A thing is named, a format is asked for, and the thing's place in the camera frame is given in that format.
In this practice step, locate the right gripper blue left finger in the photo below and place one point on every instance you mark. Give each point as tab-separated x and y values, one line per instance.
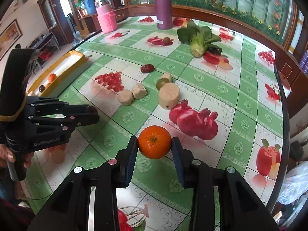
127	158

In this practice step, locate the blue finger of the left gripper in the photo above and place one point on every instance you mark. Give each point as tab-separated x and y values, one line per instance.
70	122
79	109

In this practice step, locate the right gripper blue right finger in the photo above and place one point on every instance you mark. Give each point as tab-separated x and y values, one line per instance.
182	159

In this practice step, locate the orange mandarin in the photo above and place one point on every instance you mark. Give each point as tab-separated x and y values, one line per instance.
154	142
52	77

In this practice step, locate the dark plum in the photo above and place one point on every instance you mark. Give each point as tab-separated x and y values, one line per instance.
42	88

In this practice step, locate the beige round chunk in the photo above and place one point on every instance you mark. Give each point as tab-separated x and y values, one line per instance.
125	97

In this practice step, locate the beige cylinder chunk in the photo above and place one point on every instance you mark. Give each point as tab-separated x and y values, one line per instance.
168	96

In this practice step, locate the small beige cube chunk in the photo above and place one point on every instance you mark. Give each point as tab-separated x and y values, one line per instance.
139	91

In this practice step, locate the green round fruit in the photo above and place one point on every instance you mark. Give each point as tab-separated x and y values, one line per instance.
161	82

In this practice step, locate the person left hand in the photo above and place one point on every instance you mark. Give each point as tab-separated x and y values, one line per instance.
6	155

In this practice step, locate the white foam tray yellow rim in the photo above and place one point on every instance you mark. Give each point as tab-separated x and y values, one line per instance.
67	68

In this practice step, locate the tiny beige chunk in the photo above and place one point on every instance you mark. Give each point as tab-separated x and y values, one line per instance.
168	76

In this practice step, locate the far red jujube date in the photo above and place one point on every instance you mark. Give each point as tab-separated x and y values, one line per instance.
147	68

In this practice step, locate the wooden cabinet counter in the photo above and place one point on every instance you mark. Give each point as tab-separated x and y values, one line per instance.
91	24

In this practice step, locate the pink jar with knit sleeve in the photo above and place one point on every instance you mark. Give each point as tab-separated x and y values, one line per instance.
106	16

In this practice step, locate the blue plastic jug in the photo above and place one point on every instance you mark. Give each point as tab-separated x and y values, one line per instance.
90	6

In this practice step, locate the brown round fruit far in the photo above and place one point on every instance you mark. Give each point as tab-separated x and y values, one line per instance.
167	40

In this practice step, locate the green bok choy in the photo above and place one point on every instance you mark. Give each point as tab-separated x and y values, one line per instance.
200	39

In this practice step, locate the purple thermos bottle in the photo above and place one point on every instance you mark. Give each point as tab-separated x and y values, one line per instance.
164	14

